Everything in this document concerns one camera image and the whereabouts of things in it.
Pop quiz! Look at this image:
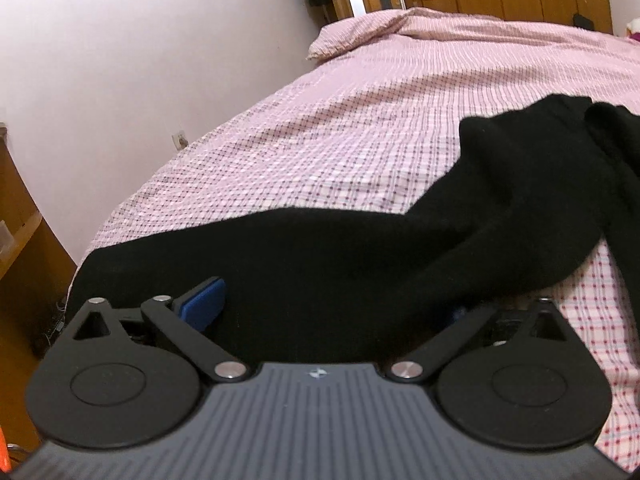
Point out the pink plaid bed cover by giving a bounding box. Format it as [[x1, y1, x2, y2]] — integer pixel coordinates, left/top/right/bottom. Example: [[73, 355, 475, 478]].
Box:
[[65, 9, 640, 472]]

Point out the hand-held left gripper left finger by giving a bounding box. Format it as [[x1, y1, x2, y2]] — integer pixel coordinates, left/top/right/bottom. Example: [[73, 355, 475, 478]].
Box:
[[65, 276, 249, 386]]

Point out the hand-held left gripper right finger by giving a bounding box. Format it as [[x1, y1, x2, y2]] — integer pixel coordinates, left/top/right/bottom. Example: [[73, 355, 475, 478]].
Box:
[[387, 296, 581, 383]]

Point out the black knit garment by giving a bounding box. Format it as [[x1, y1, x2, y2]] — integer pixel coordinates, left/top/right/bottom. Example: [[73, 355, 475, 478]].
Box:
[[67, 94, 640, 366]]

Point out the wooden side desk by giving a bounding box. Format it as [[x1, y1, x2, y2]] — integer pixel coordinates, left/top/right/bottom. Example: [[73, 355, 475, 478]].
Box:
[[0, 122, 78, 456]]

